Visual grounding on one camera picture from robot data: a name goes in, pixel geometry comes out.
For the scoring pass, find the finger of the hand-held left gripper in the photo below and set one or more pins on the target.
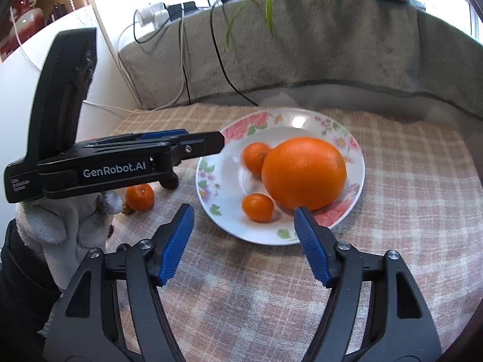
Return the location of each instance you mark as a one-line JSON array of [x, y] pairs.
[[203, 143], [166, 133]]

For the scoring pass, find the red jar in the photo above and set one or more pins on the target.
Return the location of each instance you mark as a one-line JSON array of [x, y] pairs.
[[22, 11]]

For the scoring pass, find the white plug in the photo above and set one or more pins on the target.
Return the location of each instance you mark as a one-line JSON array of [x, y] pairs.
[[143, 19]]

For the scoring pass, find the grey blanket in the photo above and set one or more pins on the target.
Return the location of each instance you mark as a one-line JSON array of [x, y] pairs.
[[320, 45]]

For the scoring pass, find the person's left forearm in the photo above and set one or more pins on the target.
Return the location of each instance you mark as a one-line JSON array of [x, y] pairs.
[[22, 290]]

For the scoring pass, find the person's left hand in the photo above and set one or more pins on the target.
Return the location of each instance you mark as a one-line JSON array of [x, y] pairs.
[[56, 226]]

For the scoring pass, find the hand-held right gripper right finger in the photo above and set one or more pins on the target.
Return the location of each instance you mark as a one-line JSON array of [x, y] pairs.
[[313, 249]]

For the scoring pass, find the large orange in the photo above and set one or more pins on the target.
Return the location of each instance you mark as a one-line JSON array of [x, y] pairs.
[[302, 173]]

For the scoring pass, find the green spider plant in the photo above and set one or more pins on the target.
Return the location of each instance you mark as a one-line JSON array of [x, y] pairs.
[[268, 11]]

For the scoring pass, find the white cabinet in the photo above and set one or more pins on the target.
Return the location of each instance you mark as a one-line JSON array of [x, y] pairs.
[[19, 101]]

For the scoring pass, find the floral white plate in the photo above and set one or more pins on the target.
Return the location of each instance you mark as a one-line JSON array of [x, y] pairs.
[[226, 181]]

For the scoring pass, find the small tangerine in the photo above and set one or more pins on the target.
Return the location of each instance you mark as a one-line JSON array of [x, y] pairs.
[[257, 207]]

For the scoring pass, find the black power adapter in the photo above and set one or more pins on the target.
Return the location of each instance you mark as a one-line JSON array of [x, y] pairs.
[[181, 9]]

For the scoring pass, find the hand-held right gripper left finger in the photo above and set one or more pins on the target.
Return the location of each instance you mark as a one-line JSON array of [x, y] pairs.
[[177, 241]]

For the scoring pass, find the white charger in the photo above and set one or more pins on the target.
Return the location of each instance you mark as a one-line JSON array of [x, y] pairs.
[[159, 14]]

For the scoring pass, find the plaid tablecloth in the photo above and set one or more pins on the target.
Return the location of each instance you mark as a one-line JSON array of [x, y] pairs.
[[245, 309]]

